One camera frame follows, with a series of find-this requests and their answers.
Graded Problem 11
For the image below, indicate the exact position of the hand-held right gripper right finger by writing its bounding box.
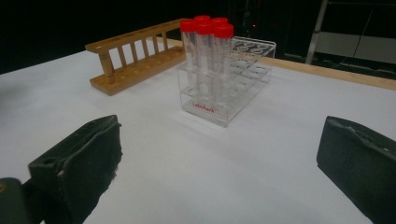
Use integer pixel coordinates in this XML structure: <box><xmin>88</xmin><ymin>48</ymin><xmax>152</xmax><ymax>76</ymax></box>
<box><xmin>316</xmin><ymin>115</ymin><xmax>396</xmax><ymax>224</ymax></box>

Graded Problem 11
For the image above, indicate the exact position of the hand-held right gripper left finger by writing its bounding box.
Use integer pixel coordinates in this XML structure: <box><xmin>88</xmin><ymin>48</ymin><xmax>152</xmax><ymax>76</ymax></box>
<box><xmin>27</xmin><ymin>114</ymin><xmax>123</xmax><ymax>224</ymax></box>

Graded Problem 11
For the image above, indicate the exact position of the wooden test tube rack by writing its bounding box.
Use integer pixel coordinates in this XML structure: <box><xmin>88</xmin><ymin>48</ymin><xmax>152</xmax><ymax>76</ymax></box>
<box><xmin>84</xmin><ymin>18</ymin><xmax>188</xmax><ymax>97</ymax></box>

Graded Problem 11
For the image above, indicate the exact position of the clear acrylic test tube rack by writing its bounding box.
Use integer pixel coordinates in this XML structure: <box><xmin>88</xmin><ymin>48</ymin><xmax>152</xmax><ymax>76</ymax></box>
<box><xmin>177</xmin><ymin>35</ymin><xmax>277</xmax><ymax>128</ymax></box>

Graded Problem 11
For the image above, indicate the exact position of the red capped clear test tube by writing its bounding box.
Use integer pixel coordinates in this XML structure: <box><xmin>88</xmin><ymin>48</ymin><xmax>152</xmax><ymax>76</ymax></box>
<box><xmin>213</xmin><ymin>23</ymin><xmax>234</xmax><ymax>101</ymax></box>
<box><xmin>195</xmin><ymin>22</ymin><xmax>217</xmax><ymax>98</ymax></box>
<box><xmin>179</xmin><ymin>19</ymin><xmax>200</xmax><ymax>94</ymax></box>
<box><xmin>193</xmin><ymin>14</ymin><xmax>212</xmax><ymax>26</ymax></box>
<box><xmin>210</xmin><ymin>16</ymin><xmax>230</xmax><ymax>28</ymax></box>

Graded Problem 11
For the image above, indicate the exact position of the wooden table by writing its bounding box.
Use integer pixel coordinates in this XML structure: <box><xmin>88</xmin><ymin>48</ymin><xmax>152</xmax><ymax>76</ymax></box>
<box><xmin>157</xmin><ymin>36</ymin><xmax>396</xmax><ymax>91</ymax></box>

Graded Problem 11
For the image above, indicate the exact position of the white table board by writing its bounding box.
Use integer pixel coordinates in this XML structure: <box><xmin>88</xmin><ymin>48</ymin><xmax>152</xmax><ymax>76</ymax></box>
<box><xmin>0</xmin><ymin>40</ymin><xmax>396</xmax><ymax>224</ymax></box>

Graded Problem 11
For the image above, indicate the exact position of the grey metal stand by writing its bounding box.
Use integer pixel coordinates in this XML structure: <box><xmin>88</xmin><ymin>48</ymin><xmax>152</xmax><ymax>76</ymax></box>
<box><xmin>304</xmin><ymin>0</ymin><xmax>396</xmax><ymax>65</ymax></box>

